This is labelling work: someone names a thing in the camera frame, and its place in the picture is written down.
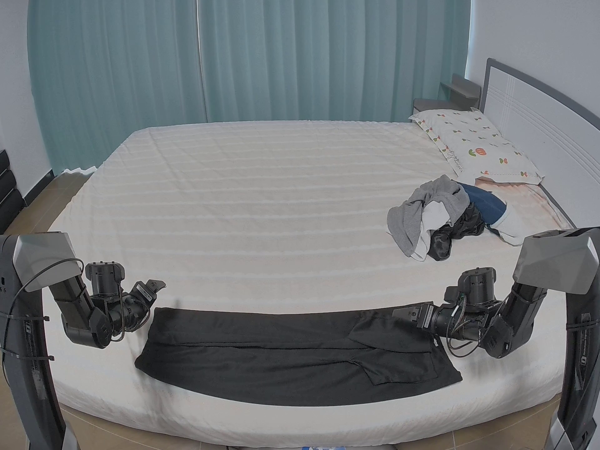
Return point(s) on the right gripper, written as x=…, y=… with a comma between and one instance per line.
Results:
x=427, y=318

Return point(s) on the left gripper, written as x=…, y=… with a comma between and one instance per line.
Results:
x=144, y=293

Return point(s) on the black T-shirt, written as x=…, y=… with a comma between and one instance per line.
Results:
x=290, y=359

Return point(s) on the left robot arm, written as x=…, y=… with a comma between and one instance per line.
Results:
x=47, y=256

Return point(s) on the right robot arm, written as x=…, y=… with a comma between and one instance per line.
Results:
x=558, y=260

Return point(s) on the pile of clothes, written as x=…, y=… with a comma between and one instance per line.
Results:
x=408, y=223

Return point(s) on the bed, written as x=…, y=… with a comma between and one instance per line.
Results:
x=258, y=204

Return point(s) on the black chest of drawers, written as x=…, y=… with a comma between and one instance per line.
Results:
x=10, y=190

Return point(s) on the white printed pillow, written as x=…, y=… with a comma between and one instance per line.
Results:
x=478, y=143

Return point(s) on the blue-green curtain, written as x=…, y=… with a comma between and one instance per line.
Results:
x=117, y=63
x=337, y=40

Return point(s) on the grey bedside table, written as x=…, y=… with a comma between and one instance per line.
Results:
x=461, y=89

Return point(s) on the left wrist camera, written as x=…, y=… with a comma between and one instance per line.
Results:
x=105, y=279

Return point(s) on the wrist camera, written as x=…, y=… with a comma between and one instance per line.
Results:
x=105, y=279
x=478, y=286

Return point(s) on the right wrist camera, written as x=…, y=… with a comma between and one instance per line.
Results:
x=478, y=286

